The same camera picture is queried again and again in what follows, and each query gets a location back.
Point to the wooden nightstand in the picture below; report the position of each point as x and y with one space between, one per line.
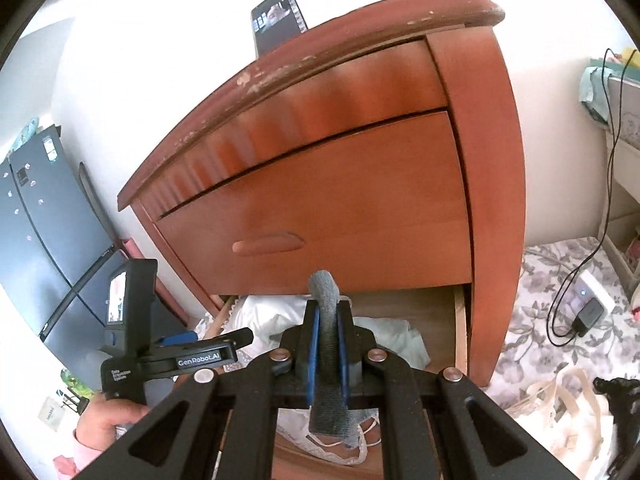
490 185

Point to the grey sock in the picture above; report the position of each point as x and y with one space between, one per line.
327 350

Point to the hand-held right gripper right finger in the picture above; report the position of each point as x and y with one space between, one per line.
344 360

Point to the white folded garment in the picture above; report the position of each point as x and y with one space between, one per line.
270 317

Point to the black smartphone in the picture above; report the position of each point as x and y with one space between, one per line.
277 22

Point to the pale green white garment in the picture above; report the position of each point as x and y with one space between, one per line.
400 342

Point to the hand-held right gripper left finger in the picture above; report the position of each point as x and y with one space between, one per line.
312 360

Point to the white tote bag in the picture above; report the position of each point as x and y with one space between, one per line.
565 425

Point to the black fabric garment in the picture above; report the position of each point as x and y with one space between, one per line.
622 410

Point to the teal cloth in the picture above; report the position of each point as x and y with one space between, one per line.
595 92

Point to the dark blue refrigerator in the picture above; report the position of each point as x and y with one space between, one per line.
45 240

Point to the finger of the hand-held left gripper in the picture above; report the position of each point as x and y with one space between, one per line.
237 336
176 337

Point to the person's left forearm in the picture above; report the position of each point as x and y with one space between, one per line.
75 455

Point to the person's left hand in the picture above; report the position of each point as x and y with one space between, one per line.
107 420

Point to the white cutout shelf rack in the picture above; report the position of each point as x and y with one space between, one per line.
625 200

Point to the white lace garment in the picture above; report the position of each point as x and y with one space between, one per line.
295 432

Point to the white power strip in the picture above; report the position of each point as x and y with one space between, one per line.
592 287

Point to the black charger plug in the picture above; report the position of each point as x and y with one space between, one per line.
589 317

